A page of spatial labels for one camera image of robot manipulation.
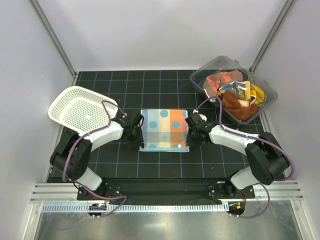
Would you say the left aluminium frame post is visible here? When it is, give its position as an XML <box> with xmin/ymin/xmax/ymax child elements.
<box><xmin>29</xmin><ymin>0</ymin><xmax>77</xmax><ymax>78</ymax></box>

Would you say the aluminium frame post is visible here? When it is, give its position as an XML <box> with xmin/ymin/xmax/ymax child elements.
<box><xmin>250</xmin><ymin>0</ymin><xmax>296</xmax><ymax>73</ymax></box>
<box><xmin>29</xmin><ymin>0</ymin><xmax>77</xmax><ymax>78</ymax></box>

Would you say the white slotted cable duct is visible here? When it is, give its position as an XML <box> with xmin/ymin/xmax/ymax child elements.
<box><xmin>41</xmin><ymin>202</ymin><xmax>229</xmax><ymax>214</ymax></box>

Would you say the yellow blue patterned towel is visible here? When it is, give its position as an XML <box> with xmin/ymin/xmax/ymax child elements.
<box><xmin>218</xmin><ymin>81</ymin><xmax>267</xmax><ymax>105</ymax></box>

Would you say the pink brown towel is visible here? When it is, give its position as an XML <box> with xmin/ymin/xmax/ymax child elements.
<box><xmin>202</xmin><ymin>70</ymin><xmax>244</xmax><ymax>98</ymax></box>

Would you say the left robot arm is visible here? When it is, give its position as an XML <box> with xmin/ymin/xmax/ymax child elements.
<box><xmin>49</xmin><ymin>113</ymin><xmax>145</xmax><ymax>200</ymax></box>

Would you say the clear plastic storage bin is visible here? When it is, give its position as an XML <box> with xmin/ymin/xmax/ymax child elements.
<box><xmin>189</xmin><ymin>56</ymin><xmax>278</xmax><ymax>126</ymax></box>

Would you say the white perforated plastic basket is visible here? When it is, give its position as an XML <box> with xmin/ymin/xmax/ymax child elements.
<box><xmin>48</xmin><ymin>86</ymin><xmax>118</xmax><ymax>134</ymax></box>

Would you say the blue polka dot towel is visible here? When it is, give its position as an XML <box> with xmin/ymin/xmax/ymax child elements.
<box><xmin>139</xmin><ymin>109</ymin><xmax>190</xmax><ymax>153</ymax></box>

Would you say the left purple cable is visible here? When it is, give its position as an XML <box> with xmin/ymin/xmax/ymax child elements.
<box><xmin>62</xmin><ymin>99</ymin><xmax>128</xmax><ymax>218</ymax></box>

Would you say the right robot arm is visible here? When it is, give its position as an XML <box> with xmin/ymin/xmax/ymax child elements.
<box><xmin>185</xmin><ymin>112</ymin><xmax>291</xmax><ymax>198</ymax></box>

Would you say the right aluminium frame post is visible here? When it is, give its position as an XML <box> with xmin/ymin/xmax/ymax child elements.
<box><xmin>250</xmin><ymin>0</ymin><xmax>296</xmax><ymax>73</ymax></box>

